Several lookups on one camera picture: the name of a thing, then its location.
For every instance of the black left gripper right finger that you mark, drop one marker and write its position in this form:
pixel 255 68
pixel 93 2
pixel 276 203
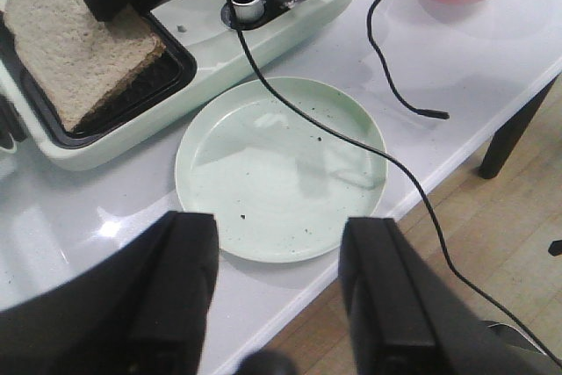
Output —
pixel 403 319

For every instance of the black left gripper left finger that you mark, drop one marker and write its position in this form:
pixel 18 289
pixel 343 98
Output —
pixel 142 310

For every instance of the bread slice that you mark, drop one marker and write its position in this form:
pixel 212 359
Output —
pixel 80 63

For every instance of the green breakfast maker base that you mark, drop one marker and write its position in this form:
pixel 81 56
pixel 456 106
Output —
pixel 203 58

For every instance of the left silver control knob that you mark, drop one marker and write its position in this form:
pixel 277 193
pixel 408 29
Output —
pixel 248 11

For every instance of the light green round plate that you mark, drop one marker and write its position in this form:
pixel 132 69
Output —
pixel 280 188

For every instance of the black table leg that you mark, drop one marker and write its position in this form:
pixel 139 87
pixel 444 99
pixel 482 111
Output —
pixel 506 138

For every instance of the black cable long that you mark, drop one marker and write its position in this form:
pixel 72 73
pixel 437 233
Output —
pixel 403 169

